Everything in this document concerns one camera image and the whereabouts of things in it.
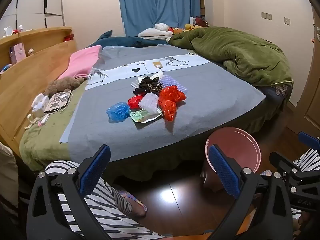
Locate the cream cloth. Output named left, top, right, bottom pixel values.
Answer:
left=0, top=142, right=19, bottom=205

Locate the lavender foam net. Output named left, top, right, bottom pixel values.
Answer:
left=159, top=74, right=181, bottom=93

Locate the dark red cushion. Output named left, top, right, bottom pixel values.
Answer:
left=195, top=16, right=210, bottom=27

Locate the pink printed box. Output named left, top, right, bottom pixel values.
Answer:
left=9, top=43, right=27, bottom=64

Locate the cream hair claw clip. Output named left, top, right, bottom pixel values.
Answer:
left=24, top=114, right=38, bottom=130

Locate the person's striped left leg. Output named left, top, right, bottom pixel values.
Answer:
left=37, top=160, right=165, bottom=240

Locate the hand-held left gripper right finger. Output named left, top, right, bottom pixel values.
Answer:
left=208, top=144, right=294, bottom=240

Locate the black cloth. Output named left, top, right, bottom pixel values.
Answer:
left=132, top=76, right=160, bottom=96

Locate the white charger cable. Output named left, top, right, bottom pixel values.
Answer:
left=50, top=91, right=73, bottom=113

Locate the person's striped leg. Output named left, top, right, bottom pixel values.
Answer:
left=37, top=160, right=165, bottom=240
left=291, top=148, right=320, bottom=173

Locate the wooden door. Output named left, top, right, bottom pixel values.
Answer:
left=291, top=5, right=320, bottom=140

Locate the spotted dark cloth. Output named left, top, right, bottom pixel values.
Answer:
left=144, top=83, right=163, bottom=96

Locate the white tissue pack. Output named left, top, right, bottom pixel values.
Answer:
left=32, top=94, right=49, bottom=117

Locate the book with charger cable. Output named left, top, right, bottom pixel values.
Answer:
left=44, top=92, right=72, bottom=114

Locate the plaid cloth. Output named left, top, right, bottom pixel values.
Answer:
left=271, top=82, right=293, bottom=97

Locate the long red plastic bag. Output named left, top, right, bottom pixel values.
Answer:
left=160, top=100, right=177, bottom=122

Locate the green printed packet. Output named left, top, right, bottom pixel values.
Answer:
left=129, top=107, right=163, bottom=123

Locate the white foam net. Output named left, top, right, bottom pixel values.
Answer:
left=138, top=92, right=158, bottom=114

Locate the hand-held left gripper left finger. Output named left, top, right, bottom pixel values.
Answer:
left=26, top=144, right=112, bottom=240

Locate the green quilt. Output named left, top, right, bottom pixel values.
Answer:
left=167, top=26, right=293, bottom=87

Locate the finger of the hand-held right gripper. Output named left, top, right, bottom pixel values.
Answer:
left=298, top=131, right=320, bottom=152
left=269, top=151, right=320, bottom=195

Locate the wooden headboard shelf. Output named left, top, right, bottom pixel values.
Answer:
left=0, top=26, right=77, bottom=155

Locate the beaded slipper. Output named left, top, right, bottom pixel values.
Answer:
left=117, top=190, right=148, bottom=218

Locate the brown plush animal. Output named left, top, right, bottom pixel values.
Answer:
left=44, top=76, right=85, bottom=96

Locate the white plush pillow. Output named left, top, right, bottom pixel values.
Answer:
left=138, top=23, right=174, bottom=37

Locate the blue plastic bag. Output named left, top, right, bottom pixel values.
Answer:
left=106, top=101, right=130, bottom=123

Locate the person's striped right leg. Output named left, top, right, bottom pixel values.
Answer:
left=291, top=148, right=320, bottom=173

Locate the blue curtain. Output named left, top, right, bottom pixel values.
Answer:
left=117, top=0, right=203, bottom=37

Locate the grey printed sheet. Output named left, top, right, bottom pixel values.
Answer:
left=60, top=45, right=266, bottom=162

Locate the small red plastic bag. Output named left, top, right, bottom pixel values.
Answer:
left=127, top=95, right=145, bottom=110

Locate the blue shark plush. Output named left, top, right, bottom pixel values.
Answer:
left=86, top=30, right=173, bottom=48

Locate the large red plastic bag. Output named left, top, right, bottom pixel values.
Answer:
left=158, top=85, right=187, bottom=103

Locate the pink pillow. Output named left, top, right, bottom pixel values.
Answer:
left=58, top=45, right=102, bottom=80

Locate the pink round bin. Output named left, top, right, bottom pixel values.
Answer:
left=200, top=127, right=262, bottom=190

